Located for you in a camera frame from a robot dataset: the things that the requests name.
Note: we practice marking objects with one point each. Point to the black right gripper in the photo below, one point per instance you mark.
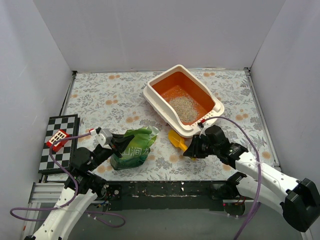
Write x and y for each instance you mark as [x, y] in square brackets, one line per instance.
[197, 145]

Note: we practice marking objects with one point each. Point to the red white toy block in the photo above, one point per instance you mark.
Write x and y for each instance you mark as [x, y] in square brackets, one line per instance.
[58, 140]

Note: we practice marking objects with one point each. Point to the grey cat litter pile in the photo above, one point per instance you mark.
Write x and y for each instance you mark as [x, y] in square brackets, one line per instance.
[185, 107]

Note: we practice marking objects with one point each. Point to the green cat litter bag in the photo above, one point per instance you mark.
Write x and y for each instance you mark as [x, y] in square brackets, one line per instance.
[137, 150]

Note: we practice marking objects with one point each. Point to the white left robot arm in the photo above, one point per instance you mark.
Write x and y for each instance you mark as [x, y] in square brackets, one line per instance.
[83, 187]

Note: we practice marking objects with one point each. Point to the white and orange litter box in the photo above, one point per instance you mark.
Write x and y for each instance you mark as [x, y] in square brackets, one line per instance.
[178, 81]

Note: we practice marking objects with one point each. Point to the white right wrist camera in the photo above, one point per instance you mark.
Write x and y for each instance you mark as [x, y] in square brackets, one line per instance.
[202, 126]

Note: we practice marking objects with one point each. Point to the black white checkerboard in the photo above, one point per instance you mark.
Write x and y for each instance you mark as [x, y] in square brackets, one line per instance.
[50, 160]

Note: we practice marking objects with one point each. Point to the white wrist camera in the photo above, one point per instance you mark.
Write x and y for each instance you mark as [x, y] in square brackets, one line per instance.
[104, 137]
[202, 126]

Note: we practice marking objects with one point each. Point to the floral patterned table mat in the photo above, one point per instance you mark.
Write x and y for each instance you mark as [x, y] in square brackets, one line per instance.
[115, 101]

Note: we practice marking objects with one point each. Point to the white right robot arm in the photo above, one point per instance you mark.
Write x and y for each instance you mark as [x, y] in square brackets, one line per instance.
[298, 201]

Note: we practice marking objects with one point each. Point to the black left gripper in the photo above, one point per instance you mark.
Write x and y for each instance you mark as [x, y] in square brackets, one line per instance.
[115, 145]

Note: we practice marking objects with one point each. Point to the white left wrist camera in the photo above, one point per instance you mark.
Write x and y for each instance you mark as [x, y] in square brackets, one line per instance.
[104, 137]

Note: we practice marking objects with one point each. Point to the yellow plastic litter scoop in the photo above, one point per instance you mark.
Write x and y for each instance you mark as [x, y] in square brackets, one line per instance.
[178, 141]

